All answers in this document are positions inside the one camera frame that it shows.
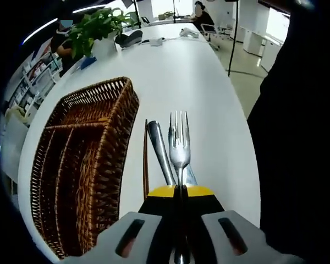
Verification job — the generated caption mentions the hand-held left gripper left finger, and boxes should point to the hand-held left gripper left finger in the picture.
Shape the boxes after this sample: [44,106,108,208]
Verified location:
[65,185,179,264]

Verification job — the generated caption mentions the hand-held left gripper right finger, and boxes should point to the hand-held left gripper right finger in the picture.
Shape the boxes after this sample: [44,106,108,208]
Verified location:
[185,185,306,264]

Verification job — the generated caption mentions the silver metal fork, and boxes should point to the silver metal fork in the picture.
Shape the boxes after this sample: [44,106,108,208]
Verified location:
[167,123,199,185]

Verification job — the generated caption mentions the wooden chopstick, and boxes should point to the wooden chopstick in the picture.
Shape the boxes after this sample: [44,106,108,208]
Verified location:
[143,119,150,200]

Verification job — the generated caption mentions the brown wicker storage tray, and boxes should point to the brown wicker storage tray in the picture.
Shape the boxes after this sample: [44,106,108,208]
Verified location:
[29,76,141,260]

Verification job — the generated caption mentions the steel table knife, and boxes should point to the steel table knife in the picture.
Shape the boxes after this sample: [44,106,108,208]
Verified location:
[147,120,177,185]

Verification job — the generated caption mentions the steel fork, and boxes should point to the steel fork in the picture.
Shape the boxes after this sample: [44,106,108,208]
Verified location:
[169,110,193,264]

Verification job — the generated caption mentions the white storage shelves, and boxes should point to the white storage shelves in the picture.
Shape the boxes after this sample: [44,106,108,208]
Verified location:
[5,45,62,111]

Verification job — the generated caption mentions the person's dark clothed body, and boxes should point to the person's dark clothed body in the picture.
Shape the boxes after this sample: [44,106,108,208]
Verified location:
[246,0,330,264]

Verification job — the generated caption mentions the blue flat object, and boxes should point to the blue flat object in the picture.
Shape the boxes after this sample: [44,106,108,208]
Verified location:
[80,56,97,70]

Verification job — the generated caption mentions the black light stand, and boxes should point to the black light stand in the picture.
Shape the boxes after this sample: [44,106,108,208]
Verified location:
[227,0,240,77]

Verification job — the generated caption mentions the dark grey curved device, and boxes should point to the dark grey curved device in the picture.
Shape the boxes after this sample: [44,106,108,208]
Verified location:
[114,29,144,48]

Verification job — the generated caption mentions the white office chair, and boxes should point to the white office chair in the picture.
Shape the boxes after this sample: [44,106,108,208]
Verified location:
[200,23,221,51]

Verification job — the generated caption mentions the green potted plant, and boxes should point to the green potted plant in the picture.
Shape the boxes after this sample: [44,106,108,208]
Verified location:
[67,7,133,60]

